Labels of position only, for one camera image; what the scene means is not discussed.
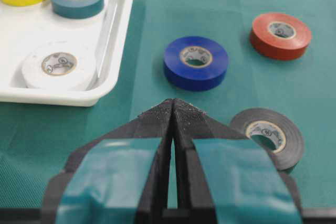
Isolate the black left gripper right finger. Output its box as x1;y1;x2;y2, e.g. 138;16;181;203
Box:
172;99;302;223

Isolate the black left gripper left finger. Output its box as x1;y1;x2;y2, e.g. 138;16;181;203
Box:
41;99;173;223

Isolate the black tape roll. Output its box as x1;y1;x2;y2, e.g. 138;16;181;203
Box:
229;107;306;175

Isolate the white tape roll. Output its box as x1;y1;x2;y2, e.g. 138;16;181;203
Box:
22;41;96;91

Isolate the blue tape roll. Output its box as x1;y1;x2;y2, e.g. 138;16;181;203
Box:
163;36;229;91

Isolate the red tape roll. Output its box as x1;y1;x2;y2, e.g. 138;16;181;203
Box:
249;13;312;61

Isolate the green table cloth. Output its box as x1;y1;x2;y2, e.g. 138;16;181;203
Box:
1;0;335;208

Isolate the white rectangular plastic tray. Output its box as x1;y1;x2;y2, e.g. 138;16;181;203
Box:
1;0;133;106

